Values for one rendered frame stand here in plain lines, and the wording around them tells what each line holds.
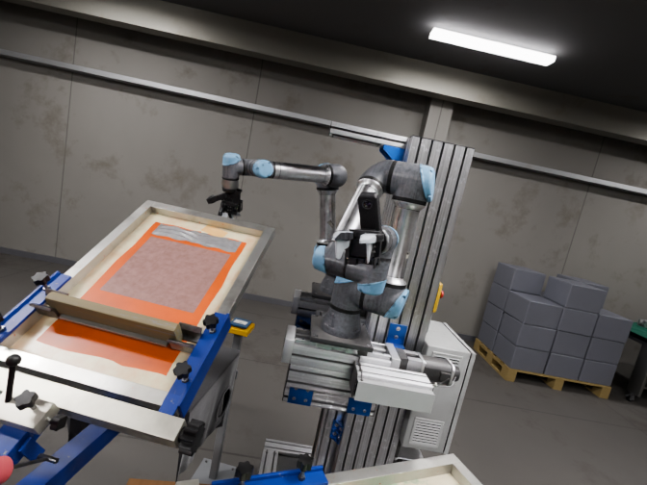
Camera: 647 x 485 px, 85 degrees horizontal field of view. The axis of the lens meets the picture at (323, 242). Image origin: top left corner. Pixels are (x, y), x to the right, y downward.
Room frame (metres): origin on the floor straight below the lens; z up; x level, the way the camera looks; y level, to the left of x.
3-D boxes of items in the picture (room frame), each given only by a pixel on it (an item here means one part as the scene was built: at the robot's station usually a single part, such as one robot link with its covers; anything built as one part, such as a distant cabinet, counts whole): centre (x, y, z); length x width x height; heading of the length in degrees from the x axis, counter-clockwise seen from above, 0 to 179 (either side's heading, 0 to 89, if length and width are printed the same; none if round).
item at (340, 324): (1.26, -0.13, 1.31); 0.15 x 0.15 x 0.10
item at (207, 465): (1.81, 0.35, 0.48); 0.22 x 0.22 x 0.96; 84
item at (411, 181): (1.21, -0.25, 1.63); 0.15 x 0.12 x 0.55; 69
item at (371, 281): (0.97, -0.14, 1.56); 0.11 x 0.08 x 0.11; 69
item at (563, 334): (4.40, -3.07, 0.64); 1.29 x 0.86 x 1.28; 93
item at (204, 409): (1.29, 0.34, 0.77); 0.46 x 0.09 x 0.36; 174
